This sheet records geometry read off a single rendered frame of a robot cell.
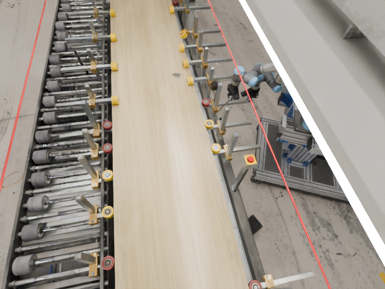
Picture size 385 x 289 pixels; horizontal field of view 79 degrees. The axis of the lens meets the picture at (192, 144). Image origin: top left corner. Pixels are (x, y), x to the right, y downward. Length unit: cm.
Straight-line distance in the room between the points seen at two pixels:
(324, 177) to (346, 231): 61
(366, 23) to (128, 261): 160
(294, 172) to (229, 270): 155
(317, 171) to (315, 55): 271
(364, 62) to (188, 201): 152
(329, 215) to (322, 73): 284
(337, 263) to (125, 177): 226
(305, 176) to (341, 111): 260
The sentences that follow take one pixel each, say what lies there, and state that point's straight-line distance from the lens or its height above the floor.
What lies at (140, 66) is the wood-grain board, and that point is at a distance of 256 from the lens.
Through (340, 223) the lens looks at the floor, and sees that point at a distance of 314.
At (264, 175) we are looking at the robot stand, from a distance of 269.
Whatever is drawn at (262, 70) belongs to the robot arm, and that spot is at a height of 135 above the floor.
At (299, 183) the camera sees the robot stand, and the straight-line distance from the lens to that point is 281.
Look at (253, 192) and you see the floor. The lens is 283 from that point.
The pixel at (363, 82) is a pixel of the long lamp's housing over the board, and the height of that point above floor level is 238.
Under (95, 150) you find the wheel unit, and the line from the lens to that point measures 204.
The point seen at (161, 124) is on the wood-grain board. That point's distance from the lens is 203.
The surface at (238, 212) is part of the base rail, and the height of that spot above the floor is 70.
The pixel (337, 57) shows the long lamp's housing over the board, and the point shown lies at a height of 238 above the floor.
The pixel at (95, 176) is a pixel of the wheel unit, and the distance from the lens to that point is 195.
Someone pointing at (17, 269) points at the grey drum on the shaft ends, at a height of 85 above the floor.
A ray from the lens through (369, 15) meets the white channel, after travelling 29.
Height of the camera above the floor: 254
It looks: 58 degrees down
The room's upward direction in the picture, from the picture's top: 6 degrees clockwise
